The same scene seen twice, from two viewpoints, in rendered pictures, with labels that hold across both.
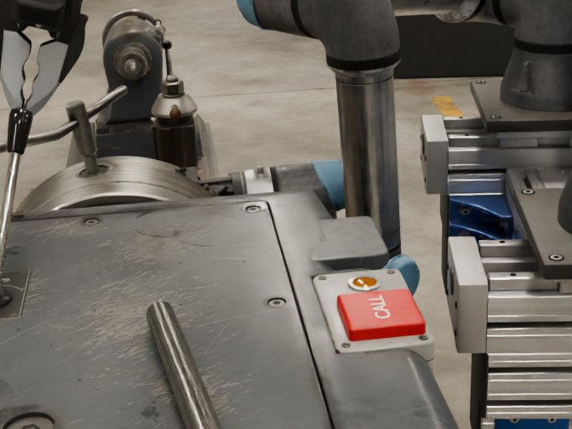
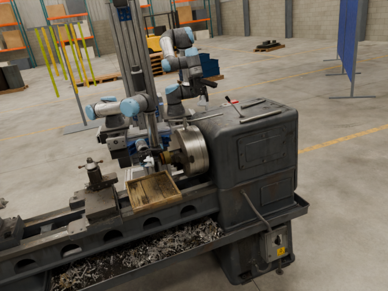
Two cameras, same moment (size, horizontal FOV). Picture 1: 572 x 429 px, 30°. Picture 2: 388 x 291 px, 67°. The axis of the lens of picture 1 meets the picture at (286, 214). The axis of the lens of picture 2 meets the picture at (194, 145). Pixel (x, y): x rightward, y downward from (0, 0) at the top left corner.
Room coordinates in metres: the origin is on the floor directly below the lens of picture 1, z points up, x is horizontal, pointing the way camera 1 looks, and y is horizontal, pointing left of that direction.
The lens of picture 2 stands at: (1.44, 1.88, 1.87)
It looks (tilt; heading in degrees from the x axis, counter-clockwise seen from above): 24 degrees down; 260
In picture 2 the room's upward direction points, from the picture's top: 8 degrees counter-clockwise
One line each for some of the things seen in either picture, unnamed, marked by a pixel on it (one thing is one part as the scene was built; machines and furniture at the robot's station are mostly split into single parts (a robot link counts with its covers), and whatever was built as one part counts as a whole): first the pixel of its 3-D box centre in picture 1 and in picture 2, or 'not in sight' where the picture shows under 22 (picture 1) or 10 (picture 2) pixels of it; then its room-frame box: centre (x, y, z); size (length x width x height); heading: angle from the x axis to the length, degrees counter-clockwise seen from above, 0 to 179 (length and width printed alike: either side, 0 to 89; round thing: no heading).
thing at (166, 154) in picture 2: not in sight; (166, 157); (1.32, 0.22, 1.08); 0.09 x 0.09 x 0.09; 6
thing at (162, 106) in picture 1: (174, 103); (90, 164); (1.77, 0.18, 1.13); 0.08 x 0.08 x 0.03
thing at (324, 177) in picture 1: (310, 189); (141, 146); (1.45, -0.04, 1.09); 0.11 x 0.08 x 0.09; 95
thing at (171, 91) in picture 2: not in sight; (174, 93); (1.12, -0.39, 1.33); 0.13 x 0.12 x 0.14; 174
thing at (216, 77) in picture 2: not in sight; (198, 68); (-0.65, -6.80, 0.39); 1.20 x 0.80 x 0.79; 12
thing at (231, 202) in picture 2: not in sight; (247, 212); (0.77, 0.14, 0.43); 0.60 x 0.48 x 0.86; 6
